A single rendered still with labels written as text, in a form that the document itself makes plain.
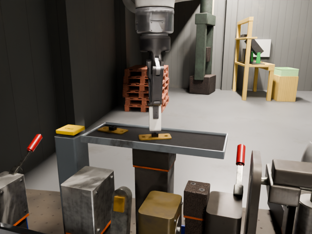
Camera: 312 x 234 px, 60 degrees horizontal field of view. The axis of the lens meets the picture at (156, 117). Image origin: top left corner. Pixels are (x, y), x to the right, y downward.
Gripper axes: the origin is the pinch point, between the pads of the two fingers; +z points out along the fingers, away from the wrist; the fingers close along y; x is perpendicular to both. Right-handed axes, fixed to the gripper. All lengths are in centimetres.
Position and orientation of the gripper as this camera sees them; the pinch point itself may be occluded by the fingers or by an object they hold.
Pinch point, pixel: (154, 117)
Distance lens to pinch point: 69.7
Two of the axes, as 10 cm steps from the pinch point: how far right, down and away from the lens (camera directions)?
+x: 9.9, -0.3, 1.2
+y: 1.3, 2.6, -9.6
